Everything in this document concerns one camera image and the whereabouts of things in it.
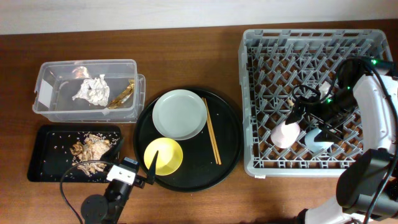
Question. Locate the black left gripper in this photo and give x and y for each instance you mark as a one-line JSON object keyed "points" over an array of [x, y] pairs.
{"points": [[110, 155]]}

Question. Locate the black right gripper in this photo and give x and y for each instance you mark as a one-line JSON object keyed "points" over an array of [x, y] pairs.
{"points": [[296, 112]]}

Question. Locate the blue plastic cup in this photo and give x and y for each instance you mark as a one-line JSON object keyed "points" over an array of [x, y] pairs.
{"points": [[313, 145]]}

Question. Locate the pink plastic cup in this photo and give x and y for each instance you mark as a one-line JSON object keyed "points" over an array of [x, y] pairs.
{"points": [[284, 135]]}

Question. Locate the yellow bowl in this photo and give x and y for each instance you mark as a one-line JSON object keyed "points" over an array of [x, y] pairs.
{"points": [[170, 155]]}

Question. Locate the food scraps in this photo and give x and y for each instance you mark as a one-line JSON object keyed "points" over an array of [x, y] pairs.
{"points": [[90, 152]]}

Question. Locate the grey plate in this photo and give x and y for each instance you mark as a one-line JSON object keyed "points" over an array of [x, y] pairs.
{"points": [[179, 114]]}

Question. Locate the brown gold snack wrapper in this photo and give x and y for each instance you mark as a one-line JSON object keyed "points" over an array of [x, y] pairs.
{"points": [[123, 96]]}

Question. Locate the white tissue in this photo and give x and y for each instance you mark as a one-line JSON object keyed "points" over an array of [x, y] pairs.
{"points": [[94, 90]]}

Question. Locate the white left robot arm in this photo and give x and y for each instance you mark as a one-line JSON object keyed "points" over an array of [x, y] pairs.
{"points": [[107, 208]]}

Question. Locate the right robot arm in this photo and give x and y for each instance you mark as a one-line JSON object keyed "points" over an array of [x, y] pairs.
{"points": [[367, 190]]}

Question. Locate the small food crumb in rack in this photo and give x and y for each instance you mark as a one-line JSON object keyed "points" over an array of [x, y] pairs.
{"points": [[290, 102]]}

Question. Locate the grey dishwasher rack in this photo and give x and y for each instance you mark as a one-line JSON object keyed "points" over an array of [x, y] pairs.
{"points": [[279, 64]]}

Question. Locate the round black tray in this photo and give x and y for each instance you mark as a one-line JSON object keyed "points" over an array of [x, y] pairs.
{"points": [[209, 157]]}

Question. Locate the black rectangular tray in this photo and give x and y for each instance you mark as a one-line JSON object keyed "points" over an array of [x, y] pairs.
{"points": [[33, 171]]}

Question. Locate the clear plastic bin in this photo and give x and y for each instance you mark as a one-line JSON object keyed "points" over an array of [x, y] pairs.
{"points": [[58, 82]]}

